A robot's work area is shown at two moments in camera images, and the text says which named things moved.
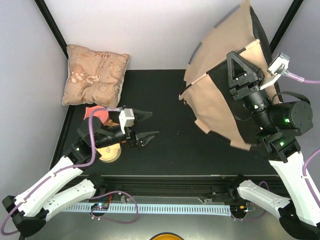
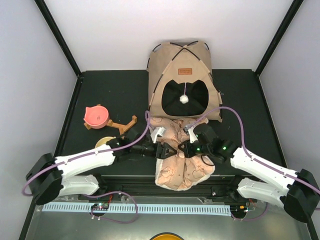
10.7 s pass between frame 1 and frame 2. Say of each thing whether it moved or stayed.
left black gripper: moved
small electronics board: stayed
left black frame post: stayed
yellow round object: stayed
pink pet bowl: stayed
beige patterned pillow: moved
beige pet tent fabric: moved
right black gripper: moved
